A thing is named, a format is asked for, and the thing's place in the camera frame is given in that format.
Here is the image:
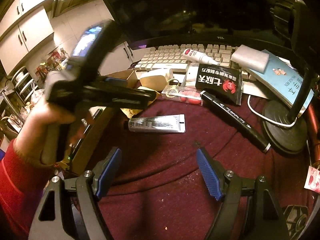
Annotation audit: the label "silver tube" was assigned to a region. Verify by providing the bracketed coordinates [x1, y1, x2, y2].
[127, 114, 186, 133]

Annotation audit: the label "black marker pen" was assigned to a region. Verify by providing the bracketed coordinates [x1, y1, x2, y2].
[200, 90, 271, 153]

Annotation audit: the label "person's left hand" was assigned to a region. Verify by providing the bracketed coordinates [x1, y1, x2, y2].
[14, 98, 76, 168]

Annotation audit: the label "condiment bottles cluster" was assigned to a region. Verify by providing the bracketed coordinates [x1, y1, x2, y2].
[35, 48, 69, 82]

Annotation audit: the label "cardboard box tray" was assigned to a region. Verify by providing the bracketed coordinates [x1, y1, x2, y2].
[68, 69, 138, 175]

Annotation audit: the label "white lower cabinets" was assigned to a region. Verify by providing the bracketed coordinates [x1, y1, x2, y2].
[99, 41, 149, 75]

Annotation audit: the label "white cabinets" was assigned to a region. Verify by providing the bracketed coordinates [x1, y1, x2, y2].
[99, 41, 149, 75]
[0, 0, 92, 75]

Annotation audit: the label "small red white sachet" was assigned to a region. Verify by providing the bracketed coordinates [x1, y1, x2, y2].
[304, 166, 320, 193]

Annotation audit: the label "black round lamp base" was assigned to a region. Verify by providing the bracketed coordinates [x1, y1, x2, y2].
[262, 100, 308, 156]

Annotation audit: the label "white upper cabinets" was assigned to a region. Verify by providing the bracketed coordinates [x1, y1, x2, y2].
[0, 0, 92, 75]

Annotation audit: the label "beige keyboard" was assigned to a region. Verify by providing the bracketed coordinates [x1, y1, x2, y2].
[134, 44, 240, 73]

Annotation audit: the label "black computer monitor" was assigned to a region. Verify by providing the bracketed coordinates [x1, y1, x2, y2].
[103, 0, 295, 49]

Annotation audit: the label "clear case red items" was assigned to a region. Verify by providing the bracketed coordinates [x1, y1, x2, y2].
[161, 85, 202, 106]

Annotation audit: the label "white earbud case packet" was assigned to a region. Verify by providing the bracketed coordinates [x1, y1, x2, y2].
[181, 63, 199, 88]

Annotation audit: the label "white red tube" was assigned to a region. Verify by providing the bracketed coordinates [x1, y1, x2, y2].
[182, 48, 220, 66]

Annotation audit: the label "black snack packet crab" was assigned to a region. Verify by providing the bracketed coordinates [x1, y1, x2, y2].
[195, 63, 242, 106]

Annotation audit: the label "blue book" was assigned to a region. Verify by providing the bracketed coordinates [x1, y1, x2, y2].
[247, 50, 303, 108]

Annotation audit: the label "white rectangular box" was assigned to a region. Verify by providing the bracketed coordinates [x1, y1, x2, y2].
[231, 45, 269, 74]

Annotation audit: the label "black phone holder clamp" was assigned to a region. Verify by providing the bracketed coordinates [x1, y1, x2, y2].
[271, 0, 319, 121]

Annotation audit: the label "white cable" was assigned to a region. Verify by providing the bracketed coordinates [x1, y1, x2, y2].
[247, 93, 298, 129]

